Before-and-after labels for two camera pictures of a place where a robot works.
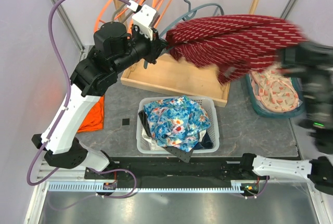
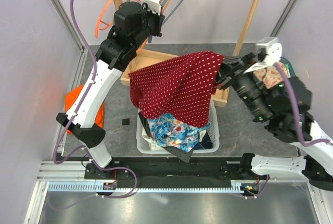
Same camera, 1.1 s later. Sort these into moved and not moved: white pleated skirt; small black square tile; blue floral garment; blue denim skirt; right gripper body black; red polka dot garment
Moved: right gripper body black; red polka dot garment
Not moved: white pleated skirt; blue denim skirt; blue floral garment; small black square tile
